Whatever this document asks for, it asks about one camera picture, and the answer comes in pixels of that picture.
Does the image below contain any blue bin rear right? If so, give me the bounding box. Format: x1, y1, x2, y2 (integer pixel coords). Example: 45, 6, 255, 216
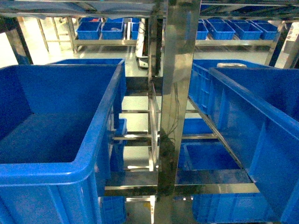
188, 59, 269, 114

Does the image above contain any white mobile robot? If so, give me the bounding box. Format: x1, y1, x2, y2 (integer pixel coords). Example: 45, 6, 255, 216
135, 18, 149, 69

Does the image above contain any blue bin lower middle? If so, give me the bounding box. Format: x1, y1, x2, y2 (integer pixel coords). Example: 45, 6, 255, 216
178, 142, 239, 171

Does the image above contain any large blue bin left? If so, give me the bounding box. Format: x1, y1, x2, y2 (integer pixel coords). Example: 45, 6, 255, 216
0, 64, 123, 224

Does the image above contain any large blue bin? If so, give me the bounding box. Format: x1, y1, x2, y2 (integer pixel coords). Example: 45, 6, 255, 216
208, 68, 299, 224
0, 64, 123, 224

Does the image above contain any large blue bin right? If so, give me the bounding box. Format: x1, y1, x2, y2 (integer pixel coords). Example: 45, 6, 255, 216
208, 68, 299, 224

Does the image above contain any steel centre post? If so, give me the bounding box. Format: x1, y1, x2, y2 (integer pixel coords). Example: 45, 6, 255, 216
154, 0, 201, 224

